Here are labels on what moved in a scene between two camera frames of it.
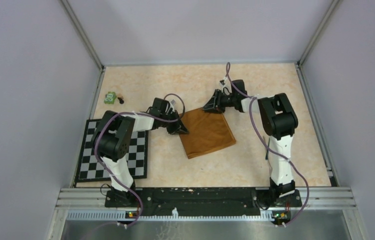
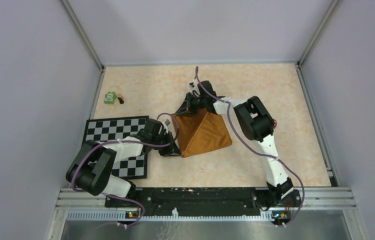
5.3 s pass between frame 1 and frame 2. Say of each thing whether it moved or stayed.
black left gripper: moved
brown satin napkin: stayed
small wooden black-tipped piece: stayed
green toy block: stayed
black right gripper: moved
